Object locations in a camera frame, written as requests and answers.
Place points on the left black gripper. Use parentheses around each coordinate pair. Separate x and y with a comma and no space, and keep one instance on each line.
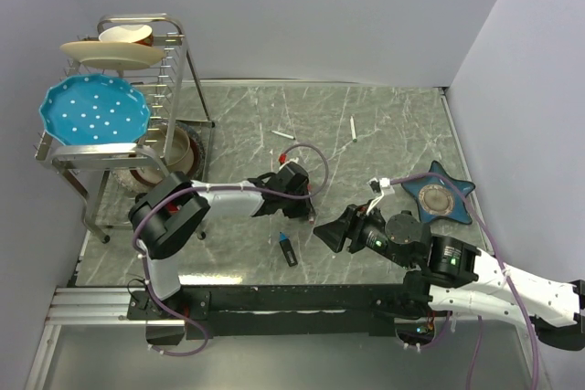
(303,210)

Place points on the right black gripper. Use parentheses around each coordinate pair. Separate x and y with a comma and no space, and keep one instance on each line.
(334,232)

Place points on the black marker blue tip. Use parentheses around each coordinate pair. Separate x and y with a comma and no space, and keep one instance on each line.
(287,250)

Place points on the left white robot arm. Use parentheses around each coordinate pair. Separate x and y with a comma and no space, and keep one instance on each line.
(164,219)

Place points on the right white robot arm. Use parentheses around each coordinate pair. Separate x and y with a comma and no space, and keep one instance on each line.
(447,274)

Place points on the white pen black tip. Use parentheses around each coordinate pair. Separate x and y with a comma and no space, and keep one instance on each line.
(283,135)

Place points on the white pen green tip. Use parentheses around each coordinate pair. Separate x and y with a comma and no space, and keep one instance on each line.
(353,128)

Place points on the blue star-shaped dish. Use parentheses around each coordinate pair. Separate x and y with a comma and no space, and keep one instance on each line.
(437,200)

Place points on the cream deep bowl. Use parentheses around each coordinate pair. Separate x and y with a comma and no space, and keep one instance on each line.
(181,156)

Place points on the patterned rim plate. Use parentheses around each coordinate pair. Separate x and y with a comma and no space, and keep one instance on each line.
(128,179)

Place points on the metal dish rack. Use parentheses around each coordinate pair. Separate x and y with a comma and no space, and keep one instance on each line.
(161,86)

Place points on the white and red bowl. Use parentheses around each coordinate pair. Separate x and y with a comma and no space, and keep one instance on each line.
(137,34)

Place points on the blue polka dot plate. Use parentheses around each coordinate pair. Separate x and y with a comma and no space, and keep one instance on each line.
(94,109)

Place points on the cream flat plate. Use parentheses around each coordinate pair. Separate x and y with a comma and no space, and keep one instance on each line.
(113,55)

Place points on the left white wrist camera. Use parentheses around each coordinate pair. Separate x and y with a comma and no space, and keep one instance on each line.
(284,159)

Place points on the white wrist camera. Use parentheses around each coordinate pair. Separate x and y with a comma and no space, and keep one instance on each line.
(380,187)
(284,159)

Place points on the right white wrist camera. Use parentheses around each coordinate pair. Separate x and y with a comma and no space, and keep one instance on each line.
(380,187)

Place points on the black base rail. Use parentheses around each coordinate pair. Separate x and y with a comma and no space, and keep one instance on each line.
(213,311)

